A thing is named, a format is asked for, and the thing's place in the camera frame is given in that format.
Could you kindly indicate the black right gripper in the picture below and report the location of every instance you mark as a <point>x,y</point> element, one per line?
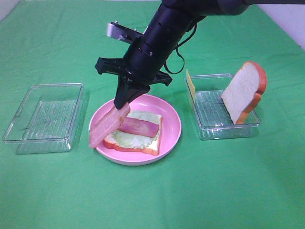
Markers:
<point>139,64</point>

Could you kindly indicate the bacon strip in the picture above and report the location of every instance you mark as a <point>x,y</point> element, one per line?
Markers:
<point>111,121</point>
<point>139,127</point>

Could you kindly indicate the green lettuce leaf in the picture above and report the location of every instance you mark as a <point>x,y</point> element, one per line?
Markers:
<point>133,141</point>

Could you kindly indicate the toast bread slice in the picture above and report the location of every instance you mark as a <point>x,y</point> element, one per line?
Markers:
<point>118,148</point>
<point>244,91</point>

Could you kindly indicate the yellow cheese slice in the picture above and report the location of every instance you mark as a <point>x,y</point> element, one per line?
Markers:
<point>190,85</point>

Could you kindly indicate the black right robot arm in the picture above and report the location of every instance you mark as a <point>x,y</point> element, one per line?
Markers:
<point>175,17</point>

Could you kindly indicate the pink round plate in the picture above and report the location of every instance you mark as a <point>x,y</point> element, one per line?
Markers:
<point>170,133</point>

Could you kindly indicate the left clear plastic tray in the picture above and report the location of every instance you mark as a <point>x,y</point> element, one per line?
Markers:
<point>47,119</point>

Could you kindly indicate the clear plastic tray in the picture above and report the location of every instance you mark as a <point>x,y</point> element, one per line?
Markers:
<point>47,119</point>
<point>210,115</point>

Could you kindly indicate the right clear plastic tray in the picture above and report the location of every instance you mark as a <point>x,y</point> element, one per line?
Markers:
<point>210,115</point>

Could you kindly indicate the green tablecloth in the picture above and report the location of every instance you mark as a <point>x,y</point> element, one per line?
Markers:
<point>246,183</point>

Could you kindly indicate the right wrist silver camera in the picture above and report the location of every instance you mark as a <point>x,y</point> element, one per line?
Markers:
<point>121,33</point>

